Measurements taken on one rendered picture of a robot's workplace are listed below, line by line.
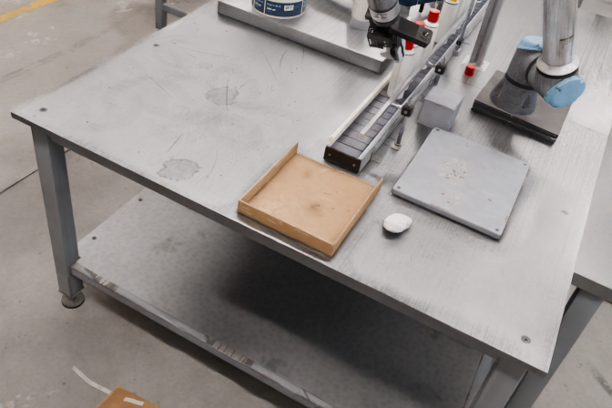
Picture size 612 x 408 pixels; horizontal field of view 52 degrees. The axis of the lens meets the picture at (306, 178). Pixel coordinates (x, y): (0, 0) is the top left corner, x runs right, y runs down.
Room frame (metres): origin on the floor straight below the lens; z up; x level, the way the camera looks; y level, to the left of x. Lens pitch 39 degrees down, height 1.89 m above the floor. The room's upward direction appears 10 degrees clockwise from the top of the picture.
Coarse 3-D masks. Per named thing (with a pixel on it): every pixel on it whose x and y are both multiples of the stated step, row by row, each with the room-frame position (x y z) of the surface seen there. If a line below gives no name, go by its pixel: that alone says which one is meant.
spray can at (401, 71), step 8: (408, 48) 1.70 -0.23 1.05; (408, 56) 1.69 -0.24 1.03; (400, 64) 1.69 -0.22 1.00; (408, 64) 1.69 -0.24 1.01; (392, 72) 1.72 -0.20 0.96; (400, 72) 1.69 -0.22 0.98; (408, 72) 1.70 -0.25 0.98; (392, 80) 1.70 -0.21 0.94; (400, 80) 1.69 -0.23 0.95; (392, 88) 1.69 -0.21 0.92; (400, 96) 1.69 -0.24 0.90
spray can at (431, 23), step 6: (432, 12) 1.92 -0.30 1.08; (438, 12) 1.92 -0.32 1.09; (432, 18) 1.92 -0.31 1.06; (426, 24) 1.92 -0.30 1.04; (432, 24) 1.91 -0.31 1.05; (438, 24) 1.93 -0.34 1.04; (432, 30) 1.91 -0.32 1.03; (432, 36) 1.91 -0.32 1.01; (432, 42) 1.91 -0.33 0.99; (426, 48) 1.91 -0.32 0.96; (432, 48) 1.92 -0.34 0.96; (426, 54) 1.91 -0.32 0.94; (420, 60) 1.91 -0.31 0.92; (426, 66) 1.92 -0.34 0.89
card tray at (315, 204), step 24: (288, 168) 1.32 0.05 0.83; (312, 168) 1.34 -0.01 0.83; (264, 192) 1.21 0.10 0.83; (288, 192) 1.22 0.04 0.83; (312, 192) 1.24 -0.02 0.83; (336, 192) 1.26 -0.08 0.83; (360, 192) 1.27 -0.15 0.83; (264, 216) 1.10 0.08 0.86; (288, 216) 1.14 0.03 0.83; (312, 216) 1.15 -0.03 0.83; (336, 216) 1.17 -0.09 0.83; (360, 216) 1.18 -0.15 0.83; (312, 240) 1.05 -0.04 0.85; (336, 240) 1.04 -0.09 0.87
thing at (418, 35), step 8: (400, 16) 1.54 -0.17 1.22; (400, 24) 1.52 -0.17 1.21; (408, 24) 1.53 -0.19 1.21; (416, 24) 1.53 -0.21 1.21; (392, 32) 1.51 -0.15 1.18; (400, 32) 1.50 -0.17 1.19; (408, 32) 1.51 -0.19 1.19; (416, 32) 1.52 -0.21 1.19; (424, 32) 1.52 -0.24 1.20; (432, 32) 1.53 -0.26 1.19; (408, 40) 1.51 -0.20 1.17; (416, 40) 1.50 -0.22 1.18; (424, 40) 1.50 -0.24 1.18
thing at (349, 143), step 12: (456, 36) 2.22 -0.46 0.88; (444, 48) 2.10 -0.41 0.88; (432, 60) 1.99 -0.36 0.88; (420, 72) 1.90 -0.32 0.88; (384, 96) 1.70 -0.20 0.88; (408, 96) 1.73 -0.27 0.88; (372, 108) 1.62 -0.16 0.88; (396, 108) 1.64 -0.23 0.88; (360, 120) 1.54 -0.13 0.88; (384, 120) 1.57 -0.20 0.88; (348, 132) 1.47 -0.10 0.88; (360, 132) 1.48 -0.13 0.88; (372, 132) 1.49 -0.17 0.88; (336, 144) 1.41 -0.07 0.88; (348, 144) 1.42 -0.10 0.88; (360, 144) 1.43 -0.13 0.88
